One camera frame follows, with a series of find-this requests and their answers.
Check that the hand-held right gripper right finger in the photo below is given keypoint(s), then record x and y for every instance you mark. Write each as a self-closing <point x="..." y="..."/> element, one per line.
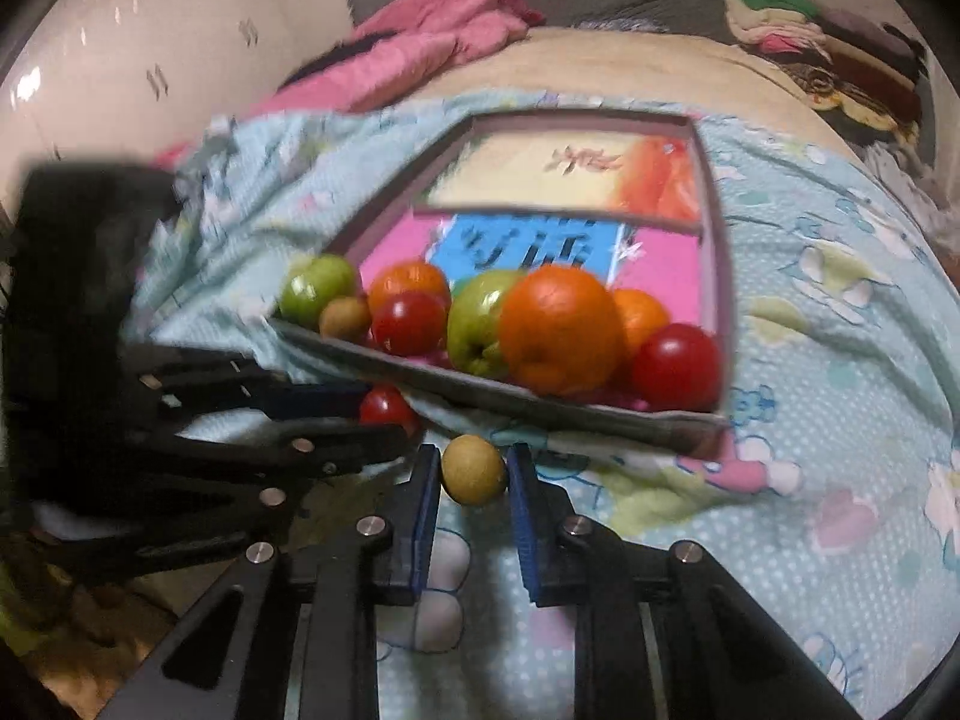
<point x="525" y="525"/>

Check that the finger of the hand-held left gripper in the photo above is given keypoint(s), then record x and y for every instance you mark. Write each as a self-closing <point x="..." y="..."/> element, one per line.
<point x="315" y="399"/>
<point x="352" y="446"/>

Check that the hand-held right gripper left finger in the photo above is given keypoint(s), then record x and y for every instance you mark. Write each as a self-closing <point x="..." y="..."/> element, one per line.
<point x="424" y="517"/>

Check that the red cherry tomato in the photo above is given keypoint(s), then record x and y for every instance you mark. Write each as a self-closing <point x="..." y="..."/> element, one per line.
<point x="409" y="324"/>
<point x="675" y="366"/>
<point x="386" y="406"/>

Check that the small yellowish plum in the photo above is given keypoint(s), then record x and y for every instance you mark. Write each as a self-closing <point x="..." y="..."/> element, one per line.
<point x="472" y="469"/>
<point x="345" y="317"/>

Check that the shallow cardboard box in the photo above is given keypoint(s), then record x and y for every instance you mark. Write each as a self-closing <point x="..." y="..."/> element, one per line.
<point x="570" y="401"/>

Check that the medium orange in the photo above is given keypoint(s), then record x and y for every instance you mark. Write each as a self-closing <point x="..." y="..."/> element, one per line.
<point x="409" y="279"/>

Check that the large orange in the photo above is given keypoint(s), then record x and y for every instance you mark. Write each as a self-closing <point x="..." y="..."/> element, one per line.
<point x="559" y="330"/>

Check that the small orange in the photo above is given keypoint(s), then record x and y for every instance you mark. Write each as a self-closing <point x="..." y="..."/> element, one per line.
<point x="643" y="315"/>

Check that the pink workbook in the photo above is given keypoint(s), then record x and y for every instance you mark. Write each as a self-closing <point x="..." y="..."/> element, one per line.
<point x="397" y="244"/>

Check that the beige and orange book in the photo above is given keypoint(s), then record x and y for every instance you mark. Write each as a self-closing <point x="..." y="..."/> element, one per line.
<point x="510" y="165"/>

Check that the blue cartoon printed blanket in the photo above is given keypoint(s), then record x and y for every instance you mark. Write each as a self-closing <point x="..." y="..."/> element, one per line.
<point x="825" y="315"/>

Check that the pink quilt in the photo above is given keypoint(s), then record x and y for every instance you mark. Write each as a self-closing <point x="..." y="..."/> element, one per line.
<point x="420" y="37"/>

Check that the beige blanket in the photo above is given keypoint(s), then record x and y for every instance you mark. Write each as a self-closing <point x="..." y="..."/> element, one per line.
<point x="637" y="67"/>

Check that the dark patterned pillow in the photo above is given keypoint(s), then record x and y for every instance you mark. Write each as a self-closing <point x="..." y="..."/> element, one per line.
<point x="622" y="24"/>

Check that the white crumpled garment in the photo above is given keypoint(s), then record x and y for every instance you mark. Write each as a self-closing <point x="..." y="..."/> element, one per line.
<point x="907" y="180"/>

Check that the pile of folded clothes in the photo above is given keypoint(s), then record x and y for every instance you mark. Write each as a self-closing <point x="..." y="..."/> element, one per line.
<point x="847" y="52"/>

